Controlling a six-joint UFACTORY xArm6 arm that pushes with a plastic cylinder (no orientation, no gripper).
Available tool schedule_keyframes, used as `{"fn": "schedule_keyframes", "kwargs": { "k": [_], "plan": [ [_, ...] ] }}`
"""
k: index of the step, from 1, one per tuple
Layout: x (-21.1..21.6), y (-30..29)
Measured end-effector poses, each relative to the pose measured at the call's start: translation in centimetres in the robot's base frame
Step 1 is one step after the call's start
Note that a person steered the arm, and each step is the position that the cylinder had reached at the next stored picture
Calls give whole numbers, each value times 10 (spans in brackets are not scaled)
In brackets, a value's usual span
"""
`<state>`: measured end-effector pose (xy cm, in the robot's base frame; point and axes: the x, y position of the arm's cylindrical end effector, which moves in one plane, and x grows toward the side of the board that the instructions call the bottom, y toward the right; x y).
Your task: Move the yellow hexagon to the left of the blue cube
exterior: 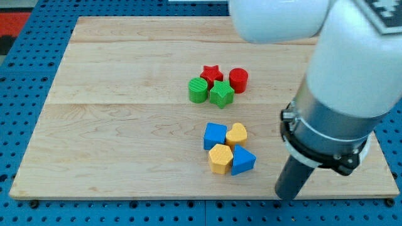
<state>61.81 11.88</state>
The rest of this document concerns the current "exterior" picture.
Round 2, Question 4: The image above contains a red cylinder block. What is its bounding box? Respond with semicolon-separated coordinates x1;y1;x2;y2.
229;68;249;94

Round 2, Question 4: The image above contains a green cylinder block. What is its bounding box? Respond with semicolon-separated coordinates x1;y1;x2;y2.
188;77;208;104

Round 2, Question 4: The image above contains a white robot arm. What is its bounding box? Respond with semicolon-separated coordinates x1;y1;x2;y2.
229;0;401;175

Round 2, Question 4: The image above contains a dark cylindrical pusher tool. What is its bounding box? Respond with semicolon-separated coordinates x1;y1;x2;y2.
274;156;315;200

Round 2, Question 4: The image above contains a blue cube block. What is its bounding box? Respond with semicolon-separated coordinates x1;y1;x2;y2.
204;122;227;150

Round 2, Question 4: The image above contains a yellow hexagon block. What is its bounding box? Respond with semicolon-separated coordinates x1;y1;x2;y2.
208;144;234;175

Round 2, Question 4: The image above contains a wooden board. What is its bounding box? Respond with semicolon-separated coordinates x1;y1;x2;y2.
9;16;400;201

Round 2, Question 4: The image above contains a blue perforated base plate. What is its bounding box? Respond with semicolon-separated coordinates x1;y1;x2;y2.
1;0;401;225

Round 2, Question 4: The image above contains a blue triangle block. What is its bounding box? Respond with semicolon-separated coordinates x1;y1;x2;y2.
231;144;257;176

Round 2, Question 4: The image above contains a yellow heart block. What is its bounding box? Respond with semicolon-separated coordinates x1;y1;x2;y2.
225;122;247;149

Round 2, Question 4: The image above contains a red star block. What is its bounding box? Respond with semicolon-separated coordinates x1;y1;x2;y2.
200;65;224;90

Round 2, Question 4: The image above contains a green star block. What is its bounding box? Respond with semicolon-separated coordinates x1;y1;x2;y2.
209;80;234;109

